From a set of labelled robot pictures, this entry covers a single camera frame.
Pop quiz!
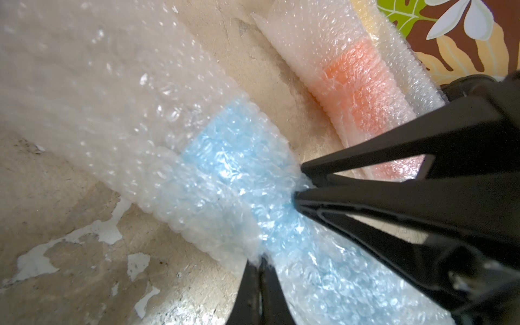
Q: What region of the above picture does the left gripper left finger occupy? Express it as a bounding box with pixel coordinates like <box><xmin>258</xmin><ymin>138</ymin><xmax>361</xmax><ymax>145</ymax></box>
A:
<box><xmin>226</xmin><ymin>261</ymin><xmax>261</xmax><ymax>325</ymax></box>

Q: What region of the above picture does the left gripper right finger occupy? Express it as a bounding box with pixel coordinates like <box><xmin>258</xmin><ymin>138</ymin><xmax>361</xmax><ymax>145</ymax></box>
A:
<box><xmin>259</xmin><ymin>257</ymin><xmax>296</xmax><ymax>325</ymax></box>

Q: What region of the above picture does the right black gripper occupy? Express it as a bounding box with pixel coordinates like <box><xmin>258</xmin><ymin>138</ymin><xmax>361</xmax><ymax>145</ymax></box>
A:
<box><xmin>295</xmin><ymin>72</ymin><xmax>519</xmax><ymax>324</ymax></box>

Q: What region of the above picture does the bubble orange glass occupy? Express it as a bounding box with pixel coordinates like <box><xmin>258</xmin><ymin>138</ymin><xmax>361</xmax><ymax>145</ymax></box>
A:
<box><xmin>251</xmin><ymin>0</ymin><xmax>425</xmax><ymax>181</ymax></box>

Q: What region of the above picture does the bubble blue glass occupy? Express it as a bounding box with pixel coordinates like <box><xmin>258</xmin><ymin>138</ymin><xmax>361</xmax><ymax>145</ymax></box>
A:
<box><xmin>1</xmin><ymin>1</ymin><xmax>453</xmax><ymax>324</ymax></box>

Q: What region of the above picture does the bubble wrapped yellow glass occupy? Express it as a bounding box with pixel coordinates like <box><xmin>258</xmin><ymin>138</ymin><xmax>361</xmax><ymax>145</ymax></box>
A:
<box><xmin>351</xmin><ymin>1</ymin><xmax>447</xmax><ymax>116</ymax></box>

